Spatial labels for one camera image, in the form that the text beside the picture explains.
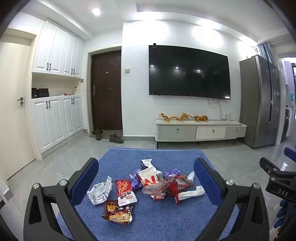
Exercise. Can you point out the white plastic bag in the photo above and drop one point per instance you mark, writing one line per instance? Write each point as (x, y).
(194, 192)

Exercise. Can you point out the white printed paper wrapper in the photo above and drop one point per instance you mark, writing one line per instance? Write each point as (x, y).
(99, 194)

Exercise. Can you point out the dark red snack packet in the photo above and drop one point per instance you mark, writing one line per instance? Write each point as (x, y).
(116, 212)

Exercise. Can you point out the person's right hand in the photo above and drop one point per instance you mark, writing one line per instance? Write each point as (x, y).
(286, 213)

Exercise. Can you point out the white upper wall cabinets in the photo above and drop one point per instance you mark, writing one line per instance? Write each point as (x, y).
(55, 48)

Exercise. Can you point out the washing machine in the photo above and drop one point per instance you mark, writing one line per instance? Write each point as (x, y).
(287, 125)

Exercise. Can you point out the red wrapper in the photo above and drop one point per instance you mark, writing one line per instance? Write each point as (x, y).
(177, 191)

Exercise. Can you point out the brown entrance door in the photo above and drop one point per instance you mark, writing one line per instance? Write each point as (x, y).
(107, 92)

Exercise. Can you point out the cream interior door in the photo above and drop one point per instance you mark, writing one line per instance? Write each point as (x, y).
(13, 127)

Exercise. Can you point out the white printed carton box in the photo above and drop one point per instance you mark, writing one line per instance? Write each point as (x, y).
(146, 164)

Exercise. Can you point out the black wall television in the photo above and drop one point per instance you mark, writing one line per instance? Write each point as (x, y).
(189, 71)

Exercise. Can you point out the clear bottle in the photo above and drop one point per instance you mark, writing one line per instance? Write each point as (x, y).
(229, 116)

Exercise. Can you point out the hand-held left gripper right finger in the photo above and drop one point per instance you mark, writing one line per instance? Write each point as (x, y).
(207, 183)

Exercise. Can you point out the black bag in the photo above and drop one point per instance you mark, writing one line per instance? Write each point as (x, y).
(40, 92)

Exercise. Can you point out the clear brownish plastic wrapper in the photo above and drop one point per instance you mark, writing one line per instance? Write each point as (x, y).
(157, 188)

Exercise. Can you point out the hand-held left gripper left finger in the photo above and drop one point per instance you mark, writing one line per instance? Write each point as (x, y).
(85, 183)

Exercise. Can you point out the grey double door fridge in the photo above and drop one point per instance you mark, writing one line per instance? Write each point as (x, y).
(256, 102)

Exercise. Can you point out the white lower cabinets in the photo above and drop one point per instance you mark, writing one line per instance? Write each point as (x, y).
(53, 122)

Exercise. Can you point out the white and red fries carton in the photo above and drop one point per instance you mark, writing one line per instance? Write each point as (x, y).
(148, 176)

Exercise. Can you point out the brown shoe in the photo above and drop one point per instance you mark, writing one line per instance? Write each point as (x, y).
(113, 136)
(119, 139)
(99, 134)
(94, 132)

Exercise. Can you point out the round ceiling light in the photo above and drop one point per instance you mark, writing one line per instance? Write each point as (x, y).
(96, 12)

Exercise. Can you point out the blue fluffy mat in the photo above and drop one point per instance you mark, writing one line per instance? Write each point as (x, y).
(161, 220)

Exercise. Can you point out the red and white snack packet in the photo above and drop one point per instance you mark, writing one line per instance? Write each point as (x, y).
(124, 191)

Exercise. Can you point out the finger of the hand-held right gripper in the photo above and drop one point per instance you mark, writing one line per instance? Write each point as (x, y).
(271, 167)
(291, 154)

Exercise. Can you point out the purple plastic wrapper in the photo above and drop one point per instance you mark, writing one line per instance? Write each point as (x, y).
(136, 182)
(172, 173)

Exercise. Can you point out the blue curtain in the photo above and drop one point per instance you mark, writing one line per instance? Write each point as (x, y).
(266, 52)

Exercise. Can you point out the white grey television cabinet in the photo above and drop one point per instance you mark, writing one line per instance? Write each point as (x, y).
(178, 132)

